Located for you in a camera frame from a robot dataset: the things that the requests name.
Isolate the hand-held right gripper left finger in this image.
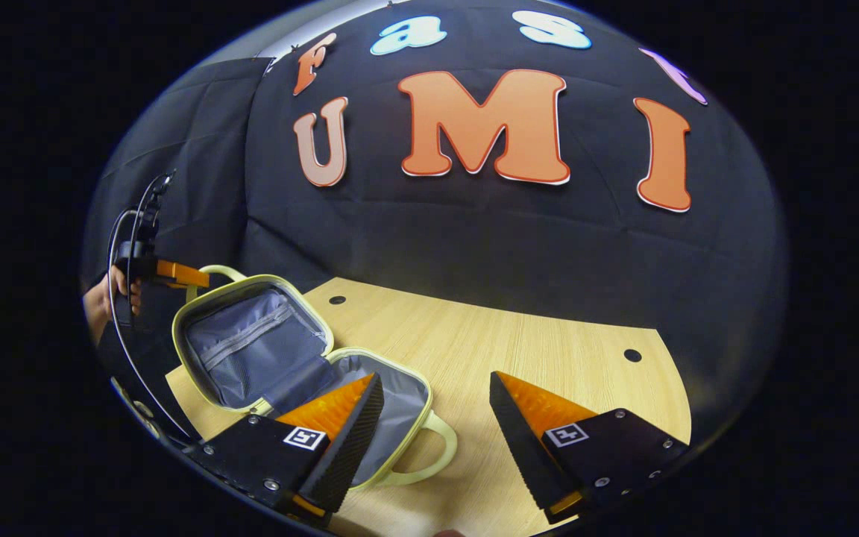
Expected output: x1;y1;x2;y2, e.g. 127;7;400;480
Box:
198;371;386;527

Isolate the pale green small suitcase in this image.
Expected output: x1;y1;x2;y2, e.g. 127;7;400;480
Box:
171;265;459;493

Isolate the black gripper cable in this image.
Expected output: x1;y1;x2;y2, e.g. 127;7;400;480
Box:
105;175;195;445

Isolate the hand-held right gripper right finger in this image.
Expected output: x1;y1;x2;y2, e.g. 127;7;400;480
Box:
489;371;691;525

